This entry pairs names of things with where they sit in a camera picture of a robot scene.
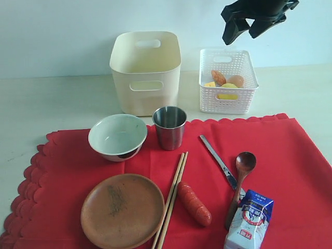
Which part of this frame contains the red sausage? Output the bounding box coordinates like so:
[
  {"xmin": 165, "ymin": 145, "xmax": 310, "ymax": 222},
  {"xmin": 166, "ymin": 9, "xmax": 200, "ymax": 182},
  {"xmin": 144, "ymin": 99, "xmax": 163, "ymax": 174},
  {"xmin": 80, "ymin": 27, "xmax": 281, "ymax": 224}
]
[{"xmin": 177, "ymin": 181, "xmax": 212, "ymax": 227}]

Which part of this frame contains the white ceramic bowl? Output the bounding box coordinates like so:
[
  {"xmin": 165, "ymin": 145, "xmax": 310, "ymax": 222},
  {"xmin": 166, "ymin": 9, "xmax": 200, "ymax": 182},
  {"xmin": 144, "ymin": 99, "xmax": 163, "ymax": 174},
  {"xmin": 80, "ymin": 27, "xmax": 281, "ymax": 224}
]
[{"xmin": 88, "ymin": 114, "xmax": 148, "ymax": 162}]

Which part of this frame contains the white perforated plastic basket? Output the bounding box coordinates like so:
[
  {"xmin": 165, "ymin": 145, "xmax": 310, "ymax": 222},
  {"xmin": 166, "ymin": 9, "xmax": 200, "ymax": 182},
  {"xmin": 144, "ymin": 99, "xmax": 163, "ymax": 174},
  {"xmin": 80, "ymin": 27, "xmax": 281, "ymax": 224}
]
[{"xmin": 199, "ymin": 49, "xmax": 258, "ymax": 115}]

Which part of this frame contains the yellow cheese wedge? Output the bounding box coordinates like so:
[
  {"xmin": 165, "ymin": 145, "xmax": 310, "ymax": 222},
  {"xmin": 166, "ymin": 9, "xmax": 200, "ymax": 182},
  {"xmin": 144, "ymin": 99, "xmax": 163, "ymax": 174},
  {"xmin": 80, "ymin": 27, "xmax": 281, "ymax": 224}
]
[{"xmin": 204, "ymin": 81, "xmax": 216, "ymax": 87}]

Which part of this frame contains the orange fried nugget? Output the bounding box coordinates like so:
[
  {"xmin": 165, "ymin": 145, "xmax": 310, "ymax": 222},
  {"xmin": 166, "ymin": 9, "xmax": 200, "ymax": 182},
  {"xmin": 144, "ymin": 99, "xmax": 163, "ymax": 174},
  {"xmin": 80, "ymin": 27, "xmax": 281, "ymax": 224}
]
[{"xmin": 211, "ymin": 70, "xmax": 227, "ymax": 86}]

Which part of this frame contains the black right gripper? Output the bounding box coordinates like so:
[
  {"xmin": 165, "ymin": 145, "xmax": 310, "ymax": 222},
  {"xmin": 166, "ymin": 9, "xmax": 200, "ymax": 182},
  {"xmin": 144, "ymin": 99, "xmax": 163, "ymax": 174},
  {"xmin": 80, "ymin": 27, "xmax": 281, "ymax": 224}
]
[{"xmin": 221, "ymin": 0, "xmax": 299, "ymax": 45}]

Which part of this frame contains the steel table knife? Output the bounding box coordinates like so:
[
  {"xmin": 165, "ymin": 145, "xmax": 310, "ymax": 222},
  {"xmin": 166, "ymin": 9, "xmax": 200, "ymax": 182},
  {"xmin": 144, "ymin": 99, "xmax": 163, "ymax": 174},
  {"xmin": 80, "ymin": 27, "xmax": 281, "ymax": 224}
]
[{"xmin": 199, "ymin": 135, "xmax": 237, "ymax": 190}]

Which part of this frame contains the stainless steel cup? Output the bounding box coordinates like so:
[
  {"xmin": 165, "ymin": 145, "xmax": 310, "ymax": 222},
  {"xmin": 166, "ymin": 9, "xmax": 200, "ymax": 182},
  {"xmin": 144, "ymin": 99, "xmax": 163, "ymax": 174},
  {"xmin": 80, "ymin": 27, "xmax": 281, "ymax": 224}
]
[{"xmin": 152, "ymin": 106, "xmax": 187, "ymax": 151}]

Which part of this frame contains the brown wooden plate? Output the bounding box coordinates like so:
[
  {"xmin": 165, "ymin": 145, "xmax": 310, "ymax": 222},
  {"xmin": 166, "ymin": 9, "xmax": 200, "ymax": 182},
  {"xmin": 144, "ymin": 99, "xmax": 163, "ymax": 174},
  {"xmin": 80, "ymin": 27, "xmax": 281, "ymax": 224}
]
[{"xmin": 80, "ymin": 173, "xmax": 165, "ymax": 248}]

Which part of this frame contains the blue white milk carton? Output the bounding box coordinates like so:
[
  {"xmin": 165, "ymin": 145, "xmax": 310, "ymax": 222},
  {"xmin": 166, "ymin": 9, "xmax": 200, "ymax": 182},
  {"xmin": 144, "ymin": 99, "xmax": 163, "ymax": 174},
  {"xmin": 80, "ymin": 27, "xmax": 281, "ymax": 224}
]
[{"xmin": 224, "ymin": 190, "xmax": 274, "ymax": 248}]

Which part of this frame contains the red scalloped table cloth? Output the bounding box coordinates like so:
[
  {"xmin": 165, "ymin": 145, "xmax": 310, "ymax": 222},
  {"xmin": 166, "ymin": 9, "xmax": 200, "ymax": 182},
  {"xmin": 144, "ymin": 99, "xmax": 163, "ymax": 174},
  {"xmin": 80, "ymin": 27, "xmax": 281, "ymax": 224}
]
[{"xmin": 1, "ymin": 114, "xmax": 331, "ymax": 248}]

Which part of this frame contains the brown egg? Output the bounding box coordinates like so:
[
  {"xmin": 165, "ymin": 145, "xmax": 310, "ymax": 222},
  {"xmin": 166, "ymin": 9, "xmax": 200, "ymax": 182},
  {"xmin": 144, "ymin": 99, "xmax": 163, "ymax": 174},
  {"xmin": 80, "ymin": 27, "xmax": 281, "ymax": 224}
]
[{"xmin": 227, "ymin": 75, "xmax": 244, "ymax": 88}]

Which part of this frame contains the cream plastic bin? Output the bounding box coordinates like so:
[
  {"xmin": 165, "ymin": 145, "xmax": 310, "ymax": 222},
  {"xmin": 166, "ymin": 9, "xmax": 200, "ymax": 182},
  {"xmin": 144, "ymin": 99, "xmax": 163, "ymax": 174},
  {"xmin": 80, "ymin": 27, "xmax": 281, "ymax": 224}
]
[{"xmin": 109, "ymin": 31, "xmax": 182, "ymax": 116}]

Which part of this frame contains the yellow lemon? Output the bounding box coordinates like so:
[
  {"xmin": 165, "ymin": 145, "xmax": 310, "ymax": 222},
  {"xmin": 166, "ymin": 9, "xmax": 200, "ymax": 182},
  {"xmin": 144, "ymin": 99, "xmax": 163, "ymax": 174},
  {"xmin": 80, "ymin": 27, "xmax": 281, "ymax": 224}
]
[{"xmin": 217, "ymin": 83, "xmax": 238, "ymax": 100}]

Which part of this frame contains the dark wooden spoon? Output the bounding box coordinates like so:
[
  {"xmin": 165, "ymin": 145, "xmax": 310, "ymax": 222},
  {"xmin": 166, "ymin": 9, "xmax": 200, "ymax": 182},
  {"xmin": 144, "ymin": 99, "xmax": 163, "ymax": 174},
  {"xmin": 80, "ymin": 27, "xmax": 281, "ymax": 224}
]
[{"xmin": 224, "ymin": 151, "xmax": 256, "ymax": 230}]

